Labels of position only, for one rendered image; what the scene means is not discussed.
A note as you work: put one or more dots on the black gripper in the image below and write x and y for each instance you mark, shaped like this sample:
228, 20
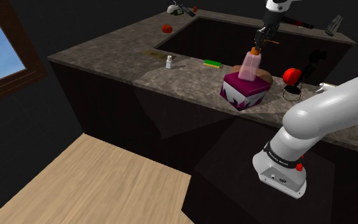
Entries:
266, 34

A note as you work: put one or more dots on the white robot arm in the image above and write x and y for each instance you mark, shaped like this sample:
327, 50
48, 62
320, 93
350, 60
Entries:
327, 105

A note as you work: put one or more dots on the long black and red object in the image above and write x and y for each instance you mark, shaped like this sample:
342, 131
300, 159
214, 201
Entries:
299, 23

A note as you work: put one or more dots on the pink bottle with orange cap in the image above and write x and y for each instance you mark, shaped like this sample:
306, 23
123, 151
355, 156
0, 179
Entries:
249, 66

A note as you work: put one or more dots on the red round object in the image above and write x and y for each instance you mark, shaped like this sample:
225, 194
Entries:
291, 76

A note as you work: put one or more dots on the purple and white box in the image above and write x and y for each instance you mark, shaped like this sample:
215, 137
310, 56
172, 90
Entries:
243, 90

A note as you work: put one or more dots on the green and yellow sponge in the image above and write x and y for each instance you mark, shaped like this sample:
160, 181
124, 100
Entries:
212, 64

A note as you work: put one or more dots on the pale metal utensil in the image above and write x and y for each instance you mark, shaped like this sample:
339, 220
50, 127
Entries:
325, 86

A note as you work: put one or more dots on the green bottle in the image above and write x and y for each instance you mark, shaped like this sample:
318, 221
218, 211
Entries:
178, 12

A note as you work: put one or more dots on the white rounded object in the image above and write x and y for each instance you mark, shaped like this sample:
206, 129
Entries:
171, 7

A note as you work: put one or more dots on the red tomato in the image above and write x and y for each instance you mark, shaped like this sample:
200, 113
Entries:
167, 29

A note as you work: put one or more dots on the small white shaker bottle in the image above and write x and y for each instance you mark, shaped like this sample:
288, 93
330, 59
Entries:
169, 63

